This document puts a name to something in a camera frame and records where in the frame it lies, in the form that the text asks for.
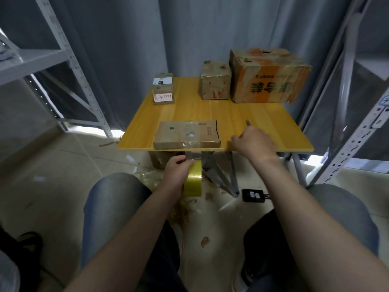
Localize black power adapter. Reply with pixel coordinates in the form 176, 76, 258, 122
241, 188, 266, 204

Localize large orange print cardboard box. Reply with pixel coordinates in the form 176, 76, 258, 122
229, 48, 312, 105

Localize small cardboard box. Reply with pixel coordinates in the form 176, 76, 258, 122
152, 120, 222, 150

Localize yellow wooden table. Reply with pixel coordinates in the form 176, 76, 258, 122
117, 76, 315, 198

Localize long white-labelled cardboard box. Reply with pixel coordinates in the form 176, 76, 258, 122
152, 73, 176, 106

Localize yellow tape roll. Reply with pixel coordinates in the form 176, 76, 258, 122
184, 159, 204, 198

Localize grey metal shelf unit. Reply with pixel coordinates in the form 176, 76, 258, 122
297, 0, 389, 187
0, 0, 115, 140

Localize grey curtain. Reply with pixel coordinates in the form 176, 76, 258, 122
0, 0, 389, 133

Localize person's left forearm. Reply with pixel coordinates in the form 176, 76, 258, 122
64, 182, 183, 292

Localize person's right hand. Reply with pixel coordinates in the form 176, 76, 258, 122
229, 125, 280, 166

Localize plain brown cardboard box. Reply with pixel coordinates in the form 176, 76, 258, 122
148, 150, 174, 170

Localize tape scraps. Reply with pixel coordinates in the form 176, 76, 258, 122
139, 169, 204, 228

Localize medium brown cardboard box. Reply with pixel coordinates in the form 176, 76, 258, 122
199, 60, 233, 101

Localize person's right forearm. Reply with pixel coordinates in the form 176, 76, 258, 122
258, 152, 389, 292

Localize person's left hand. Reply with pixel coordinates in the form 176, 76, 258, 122
159, 154, 197, 193

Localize person's right leg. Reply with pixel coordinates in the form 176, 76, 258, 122
242, 183, 380, 292

